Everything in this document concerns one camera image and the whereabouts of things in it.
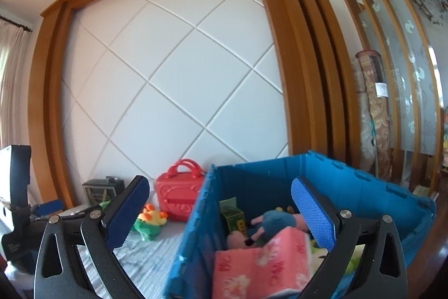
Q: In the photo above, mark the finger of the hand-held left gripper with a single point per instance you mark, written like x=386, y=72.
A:
x=75, y=211
x=50, y=207

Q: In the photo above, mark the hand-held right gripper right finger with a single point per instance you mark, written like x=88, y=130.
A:
x=315, y=211

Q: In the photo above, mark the wooden wall frame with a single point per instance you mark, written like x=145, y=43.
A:
x=301, y=39

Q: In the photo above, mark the black gift box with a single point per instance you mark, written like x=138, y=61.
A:
x=98, y=190

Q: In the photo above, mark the patterned rolled carpet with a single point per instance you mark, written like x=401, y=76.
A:
x=376, y=117

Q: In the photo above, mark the dark curtain rod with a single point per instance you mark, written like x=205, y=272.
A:
x=17, y=24

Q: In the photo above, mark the green frog plush toy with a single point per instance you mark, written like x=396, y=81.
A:
x=148, y=223

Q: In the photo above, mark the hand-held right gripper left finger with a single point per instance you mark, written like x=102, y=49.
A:
x=127, y=211

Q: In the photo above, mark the dark wall decoration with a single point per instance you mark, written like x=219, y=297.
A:
x=425, y=1

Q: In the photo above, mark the silver metal clip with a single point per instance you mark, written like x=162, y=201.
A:
x=112, y=178

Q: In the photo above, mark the beige curtain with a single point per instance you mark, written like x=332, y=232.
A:
x=10, y=74

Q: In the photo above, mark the plastic wrapped roll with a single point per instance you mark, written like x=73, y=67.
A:
x=360, y=131

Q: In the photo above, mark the pink pig plush blue outfit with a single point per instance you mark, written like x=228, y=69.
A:
x=276, y=220

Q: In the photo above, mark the blue plastic crate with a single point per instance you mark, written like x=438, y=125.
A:
x=350, y=187

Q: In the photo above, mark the pink tissue pack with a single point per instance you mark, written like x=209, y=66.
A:
x=259, y=264

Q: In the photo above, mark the red toy suitcase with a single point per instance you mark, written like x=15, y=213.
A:
x=175, y=197

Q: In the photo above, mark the wooden frosted glass partition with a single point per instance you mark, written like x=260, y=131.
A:
x=402, y=57

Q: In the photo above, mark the small green carton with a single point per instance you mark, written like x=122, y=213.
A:
x=233, y=219

